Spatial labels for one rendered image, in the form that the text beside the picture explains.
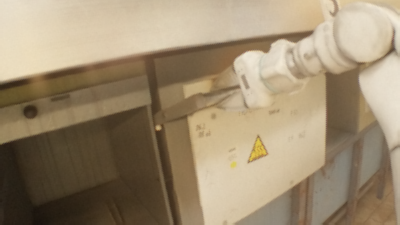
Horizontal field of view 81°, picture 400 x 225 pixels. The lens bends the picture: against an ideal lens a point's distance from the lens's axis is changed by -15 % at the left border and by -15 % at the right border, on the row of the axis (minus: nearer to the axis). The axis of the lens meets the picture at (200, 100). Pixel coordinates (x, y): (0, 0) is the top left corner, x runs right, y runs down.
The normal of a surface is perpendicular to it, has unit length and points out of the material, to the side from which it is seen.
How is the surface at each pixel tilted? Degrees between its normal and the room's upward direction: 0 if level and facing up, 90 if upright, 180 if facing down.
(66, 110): 90
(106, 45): 80
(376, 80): 65
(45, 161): 90
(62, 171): 90
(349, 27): 86
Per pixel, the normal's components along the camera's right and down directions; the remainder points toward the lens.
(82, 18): 0.51, -0.04
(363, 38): -0.80, 0.24
